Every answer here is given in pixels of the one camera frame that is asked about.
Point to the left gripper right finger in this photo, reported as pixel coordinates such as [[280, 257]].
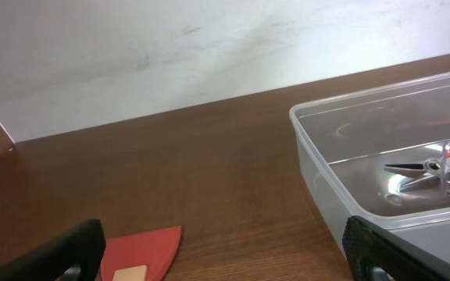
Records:
[[373, 253]]

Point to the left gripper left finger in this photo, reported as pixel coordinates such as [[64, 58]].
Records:
[[74, 255]]

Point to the orange black long-nose pliers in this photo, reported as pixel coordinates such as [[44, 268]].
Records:
[[416, 172]]

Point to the clear plastic container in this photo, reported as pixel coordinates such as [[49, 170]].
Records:
[[345, 142]]

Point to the orange scraper wooden handle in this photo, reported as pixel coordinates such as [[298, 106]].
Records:
[[155, 250]]

